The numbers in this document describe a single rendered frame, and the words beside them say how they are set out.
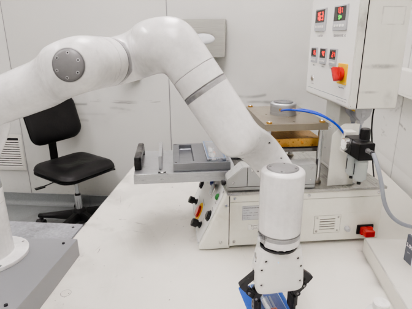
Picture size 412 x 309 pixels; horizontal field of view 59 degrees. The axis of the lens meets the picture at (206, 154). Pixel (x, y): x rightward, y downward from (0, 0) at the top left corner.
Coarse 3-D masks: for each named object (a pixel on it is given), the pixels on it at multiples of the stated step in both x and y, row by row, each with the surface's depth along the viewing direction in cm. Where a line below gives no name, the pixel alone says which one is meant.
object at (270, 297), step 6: (264, 294) 84; (270, 294) 84; (276, 294) 84; (264, 300) 82; (270, 300) 82; (276, 300) 82; (264, 306) 80; (270, 306) 80; (276, 306) 80; (282, 306) 80
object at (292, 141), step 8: (280, 136) 107; (288, 136) 107; (296, 136) 107; (304, 136) 106; (312, 136) 106; (280, 144) 104; (288, 144) 105; (296, 144) 105; (304, 144) 103; (312, 144) 105
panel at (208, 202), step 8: (208, 184) 122; (200, 192) 128; (208, 192) 118; (216, 192) 110; (224, 192) 102; (200, 200) 124; (208, 200) 114; (216, 200) 105; (208, 208) 111; (216, 208) 104; (200, 216) 116; (208, 224) 105; (200, 232) 109; (200, 240) 106
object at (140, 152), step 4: (140, 144) 117; (140, 148) 112; (144, 148) 119; (136, 152) 109; (140, 152) 109; (144, 152) 119; (136, 156) 105; (140, 156) 106; (136, 160) 105; (140, 160) 105; (136, 164) 105; (140, 164) 105; (136, 168) 106; (140, 168) 106
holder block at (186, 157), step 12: (180, 144) 122; (192, 144) 122; (180, 156) 114; (192, 156) 114; (204, 156) 109; (180, 168) 104; (192, 168) 105; (204, 168) 105; (216, 168) 105; (228, 168) 106
